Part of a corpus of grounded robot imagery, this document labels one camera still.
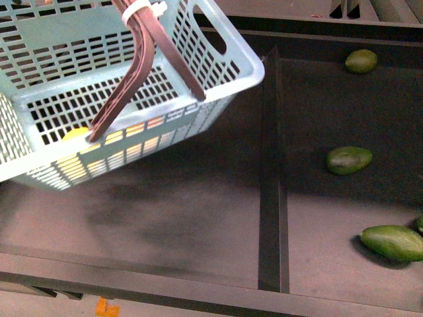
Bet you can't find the brown basket handle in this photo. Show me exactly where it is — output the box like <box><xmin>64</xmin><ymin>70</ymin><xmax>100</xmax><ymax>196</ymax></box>
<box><xmin>89</xmin><ymin>1</ymin><xmax>206</xmax><ymax>142</ymax></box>

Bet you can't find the yellow lemon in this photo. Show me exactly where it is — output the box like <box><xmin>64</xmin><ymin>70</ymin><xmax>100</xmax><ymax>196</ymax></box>
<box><xmin>61</xmin><ymin>127</ymin><xmax>90</xmax><ymax>141</ymax></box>

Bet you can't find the green mango middle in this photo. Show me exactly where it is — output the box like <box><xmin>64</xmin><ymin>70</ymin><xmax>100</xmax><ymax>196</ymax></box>
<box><xmin>326</xmin><ymin>146</ymin><xmax>373</xmax><ymax>176</ymax></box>

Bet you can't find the black lower fruit tray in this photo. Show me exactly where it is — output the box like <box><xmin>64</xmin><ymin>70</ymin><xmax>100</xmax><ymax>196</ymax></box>
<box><xmin>1</xmin><ymin>18</ymin><xmax>422</xmax><ymax>316</ymax></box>

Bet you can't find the green mango upper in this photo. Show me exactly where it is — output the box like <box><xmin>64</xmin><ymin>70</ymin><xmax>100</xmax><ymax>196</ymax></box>
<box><xmin>344</xmin><ymin>50</ymin><xmax>378</xmax><ymax>74</ymax></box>

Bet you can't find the green mango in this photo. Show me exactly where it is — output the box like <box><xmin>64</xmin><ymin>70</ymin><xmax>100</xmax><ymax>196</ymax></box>
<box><xmin>360</xmin><ymin>225</ymin><xmax>422</xmax><ymax>262</ymax></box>
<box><xmin>326</xmin><ymin>146</ymin><xmax>373</xmax><ymax>176</ymax></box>
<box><xmin>344</xmin><ymin>50</ymin><xmax>378</xmax><ymax>74</ymax></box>

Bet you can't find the green mango lower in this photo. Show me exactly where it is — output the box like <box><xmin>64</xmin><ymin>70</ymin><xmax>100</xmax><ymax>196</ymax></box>
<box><xmin>360</xmin><ymin>225</ymin><xmax>422</xmax><ymax>262</ymax></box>

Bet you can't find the yellow mango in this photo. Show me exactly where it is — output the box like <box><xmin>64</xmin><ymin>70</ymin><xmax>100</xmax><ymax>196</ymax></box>
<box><xmin>56</xmin><ymin>116</ymin><xmax>176</xmax><ymax>184</ymax></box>

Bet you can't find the white zip tie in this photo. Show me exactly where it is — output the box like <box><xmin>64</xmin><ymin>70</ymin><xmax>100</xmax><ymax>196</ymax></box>
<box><xmin>122</xmin><ymin>0</ymin><xmax>168</xmax><ymax>26</ymax></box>

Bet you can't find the teal plastic shopping basket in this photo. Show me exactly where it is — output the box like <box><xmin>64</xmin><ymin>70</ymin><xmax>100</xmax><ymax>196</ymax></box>
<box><xmin>1</xmin><ymin>1</ymin><xmax>264</xmax><ymax>190</ymax></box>

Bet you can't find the black shelf divider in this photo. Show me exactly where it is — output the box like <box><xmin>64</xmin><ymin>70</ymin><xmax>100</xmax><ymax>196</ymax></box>
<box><xmin>258</xmin><ymin>47</ymin><xmax>290</xmax><ymax>293</ymax></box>

